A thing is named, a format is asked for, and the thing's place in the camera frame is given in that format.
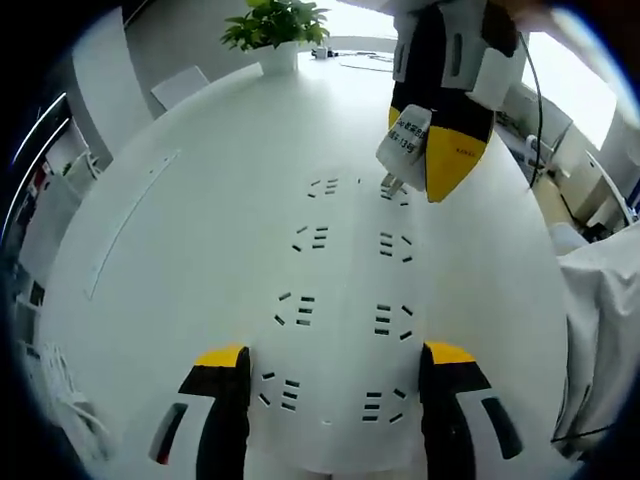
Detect thin grey cable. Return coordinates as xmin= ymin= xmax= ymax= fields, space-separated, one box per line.
xmin=338 ymin=48 xmax=397 ymax=74

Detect white power strip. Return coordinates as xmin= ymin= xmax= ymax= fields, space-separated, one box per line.
xmin=247 ymin=162 xmax=431 ymax=474

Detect white desk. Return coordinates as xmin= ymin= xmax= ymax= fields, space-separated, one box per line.
xmin=42 ymin=47 xmax=572 ymax=480

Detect white charger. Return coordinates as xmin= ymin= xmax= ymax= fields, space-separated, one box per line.
xmin=374 ymin=103 xmax=434 ymax=199

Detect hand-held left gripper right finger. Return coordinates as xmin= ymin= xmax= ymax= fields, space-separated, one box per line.
xmin=418 ymin=340 xmax=526 ymax=480

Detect white plant pot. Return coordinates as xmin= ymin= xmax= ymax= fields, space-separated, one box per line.
xmin=256 ymin=41 xmax=300 ymax=76

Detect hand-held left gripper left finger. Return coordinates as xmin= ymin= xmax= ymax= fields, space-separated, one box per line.
xmin=147 ymin=343 xmax=251 ymax=480

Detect black cable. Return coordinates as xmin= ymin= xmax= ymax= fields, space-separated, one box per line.
xmin=518 ymin=29 xmax=546 ymax=189

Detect person's white clothing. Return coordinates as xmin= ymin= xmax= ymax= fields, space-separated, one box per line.
xmin=549 ymin=233 xmax=640 ymax=462

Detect green potted plant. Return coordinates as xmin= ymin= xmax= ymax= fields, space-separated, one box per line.
xmin=221 ymin=0 xmax=331 ymax=51

